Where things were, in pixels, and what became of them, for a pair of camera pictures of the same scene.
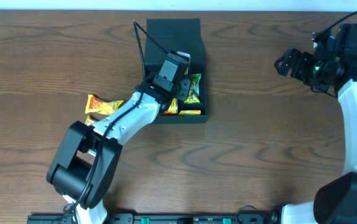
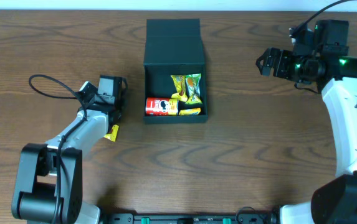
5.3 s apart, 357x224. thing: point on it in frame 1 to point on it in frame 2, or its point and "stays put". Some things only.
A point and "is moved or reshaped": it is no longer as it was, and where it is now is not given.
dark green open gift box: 184,35 stays put
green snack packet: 194,96 stays put
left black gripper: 184,96 to 121,102
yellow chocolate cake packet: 174,106 is moved or reshaped
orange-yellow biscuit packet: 197,112 stays put
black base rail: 159,218 stays put
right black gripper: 303,58 to 269,55
